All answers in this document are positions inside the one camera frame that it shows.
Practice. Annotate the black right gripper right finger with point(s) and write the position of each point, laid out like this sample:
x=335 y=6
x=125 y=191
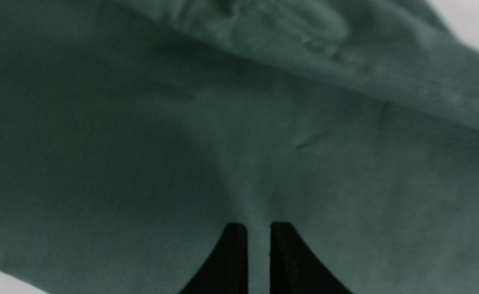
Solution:
x=294 y=267

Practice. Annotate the green long-sleeve top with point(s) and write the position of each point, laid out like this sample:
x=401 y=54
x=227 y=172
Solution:
x=133 y=131

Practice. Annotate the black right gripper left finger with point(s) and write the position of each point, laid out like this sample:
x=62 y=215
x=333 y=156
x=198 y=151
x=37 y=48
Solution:
x=225 y=271

